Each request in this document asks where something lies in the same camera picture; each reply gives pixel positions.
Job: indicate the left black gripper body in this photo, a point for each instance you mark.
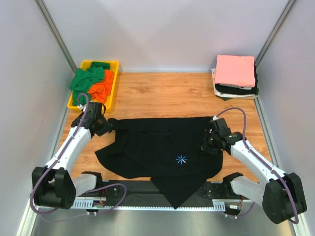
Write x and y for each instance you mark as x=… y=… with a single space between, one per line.
x=104 y=127

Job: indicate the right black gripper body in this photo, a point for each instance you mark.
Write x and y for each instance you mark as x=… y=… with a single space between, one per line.
x=209 y=144

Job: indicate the black t shirt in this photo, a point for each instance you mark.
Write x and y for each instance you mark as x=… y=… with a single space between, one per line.
x=168 y=150

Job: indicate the yellow plastic tray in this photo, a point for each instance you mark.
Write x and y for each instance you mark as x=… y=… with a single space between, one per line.
x=109 y=104

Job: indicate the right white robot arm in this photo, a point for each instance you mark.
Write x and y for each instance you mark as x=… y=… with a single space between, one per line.
x=280 y=194

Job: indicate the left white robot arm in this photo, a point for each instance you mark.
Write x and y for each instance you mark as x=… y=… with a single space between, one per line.
x=52 y=185

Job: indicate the stack of folded shirts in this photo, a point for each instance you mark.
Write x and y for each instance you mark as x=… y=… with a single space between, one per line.
x=228 y=92

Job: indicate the orange t shirt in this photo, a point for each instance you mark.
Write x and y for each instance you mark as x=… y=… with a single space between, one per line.
x=101 y=90

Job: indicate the green t shirt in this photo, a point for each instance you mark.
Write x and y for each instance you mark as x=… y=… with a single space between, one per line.
x=84 y=79

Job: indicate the pink folded t shirt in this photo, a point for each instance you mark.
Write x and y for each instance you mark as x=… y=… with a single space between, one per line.
x=235 y=70

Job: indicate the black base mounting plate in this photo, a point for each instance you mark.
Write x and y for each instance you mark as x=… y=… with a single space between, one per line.
x=144 y=194

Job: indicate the aluminium frame rail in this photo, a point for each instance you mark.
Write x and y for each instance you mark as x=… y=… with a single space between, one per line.
x=97 y=201

